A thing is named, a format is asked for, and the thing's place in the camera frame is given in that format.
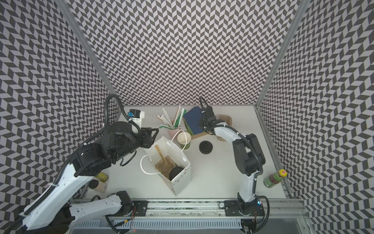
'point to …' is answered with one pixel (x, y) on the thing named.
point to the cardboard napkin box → (199, 135)
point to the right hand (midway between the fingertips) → (203, 124)
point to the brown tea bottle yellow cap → (274, 178)
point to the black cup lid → (175, 171)
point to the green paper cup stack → (181, 139)
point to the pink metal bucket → (172, 132)
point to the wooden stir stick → (159, 151)
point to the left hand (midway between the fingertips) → (155, 132)
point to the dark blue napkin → (195, 119)
